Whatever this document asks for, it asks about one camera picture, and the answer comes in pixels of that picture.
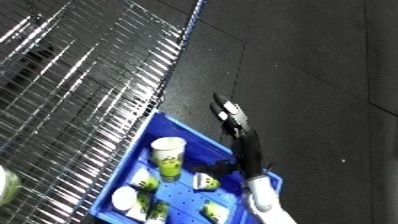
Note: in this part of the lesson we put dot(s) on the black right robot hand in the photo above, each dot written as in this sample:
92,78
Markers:
249,153

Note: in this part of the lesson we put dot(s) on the pale right robot arm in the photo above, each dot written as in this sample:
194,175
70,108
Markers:
263,200

